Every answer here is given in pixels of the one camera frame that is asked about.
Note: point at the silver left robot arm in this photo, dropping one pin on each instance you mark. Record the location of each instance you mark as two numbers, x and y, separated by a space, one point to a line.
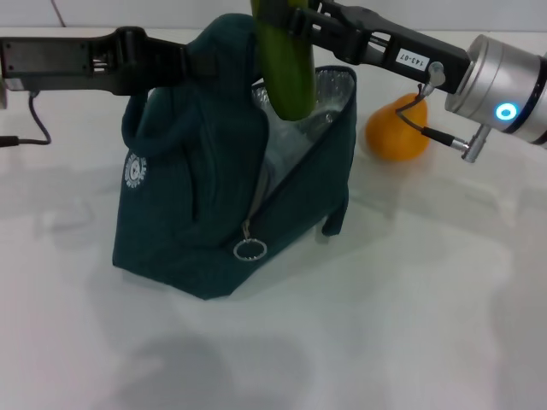
15 91

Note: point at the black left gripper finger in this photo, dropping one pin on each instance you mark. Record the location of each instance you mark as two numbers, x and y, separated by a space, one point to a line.
166 53
203 66

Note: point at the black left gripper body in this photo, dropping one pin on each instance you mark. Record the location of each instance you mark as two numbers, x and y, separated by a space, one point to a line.
55 60

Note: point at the green cucumber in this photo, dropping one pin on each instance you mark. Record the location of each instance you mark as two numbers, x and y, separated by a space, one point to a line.
286 77

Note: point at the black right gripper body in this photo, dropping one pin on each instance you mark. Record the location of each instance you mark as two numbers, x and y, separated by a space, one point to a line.
384 38

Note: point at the yellow orange pear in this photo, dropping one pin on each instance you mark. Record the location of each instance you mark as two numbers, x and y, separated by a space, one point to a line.
393 136

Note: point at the dark teal insulated lunch bag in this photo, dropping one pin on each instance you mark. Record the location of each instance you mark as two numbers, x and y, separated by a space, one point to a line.
179 192

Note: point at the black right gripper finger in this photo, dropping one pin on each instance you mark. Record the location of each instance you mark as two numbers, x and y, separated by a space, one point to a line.
327 7
325 30

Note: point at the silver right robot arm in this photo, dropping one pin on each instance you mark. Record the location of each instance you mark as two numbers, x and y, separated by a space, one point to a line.
504 85

